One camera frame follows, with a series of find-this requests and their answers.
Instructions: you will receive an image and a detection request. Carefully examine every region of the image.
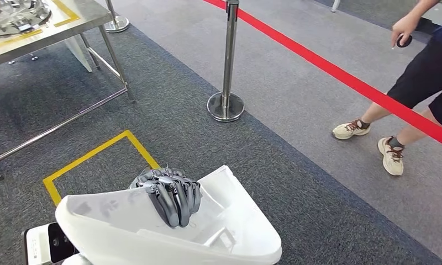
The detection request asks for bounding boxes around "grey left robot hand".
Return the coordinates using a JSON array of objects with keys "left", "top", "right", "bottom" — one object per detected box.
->
[{"left": 128, "top": 167, "right": 203, "bottom": 229}]

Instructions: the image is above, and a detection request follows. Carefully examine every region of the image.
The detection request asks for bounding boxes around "white plastic shell part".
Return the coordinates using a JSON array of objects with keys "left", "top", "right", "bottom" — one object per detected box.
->
[{"left": 55, "top": 165, "right": 283, "bottom": 265}]

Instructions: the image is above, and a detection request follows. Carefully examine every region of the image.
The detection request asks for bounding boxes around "stainless steel workbench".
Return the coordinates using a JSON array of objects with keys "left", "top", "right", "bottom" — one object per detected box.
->
[{"left": 0, "top": 0, "right": 137, "bottom": 182}]

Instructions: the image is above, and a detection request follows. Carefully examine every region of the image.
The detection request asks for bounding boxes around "yellow tape on workbench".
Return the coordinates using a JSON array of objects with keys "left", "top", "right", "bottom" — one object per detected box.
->
[{"left": 0, "top": 0, "right": 81, "bottom": 52}]

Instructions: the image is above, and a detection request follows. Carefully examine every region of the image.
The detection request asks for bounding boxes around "grey plastic wheel cover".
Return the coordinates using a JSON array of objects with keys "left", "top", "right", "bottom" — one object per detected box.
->
[{"left": 0, "top": 0, "right": 52, "bottom": 38}]

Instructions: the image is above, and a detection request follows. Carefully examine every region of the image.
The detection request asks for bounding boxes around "person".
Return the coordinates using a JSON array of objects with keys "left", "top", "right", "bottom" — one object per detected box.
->
[{"left": 331, "top": 0, "right": 442, "bottom": 177}]

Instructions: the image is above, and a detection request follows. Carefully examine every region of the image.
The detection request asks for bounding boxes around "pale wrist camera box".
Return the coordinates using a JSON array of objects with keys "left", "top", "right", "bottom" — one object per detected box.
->
[{"left": 22, "top": 222, "right": 80, "bottom": 265}]

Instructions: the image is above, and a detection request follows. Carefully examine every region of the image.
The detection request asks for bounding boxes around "chrome stanchion post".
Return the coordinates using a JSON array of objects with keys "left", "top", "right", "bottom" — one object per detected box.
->
[
  {"left": 103, "top": 0, "right": 130, "bottom": 34},
  {"left": 207, "top": 0, "right": 245, "bottom": 123}
]

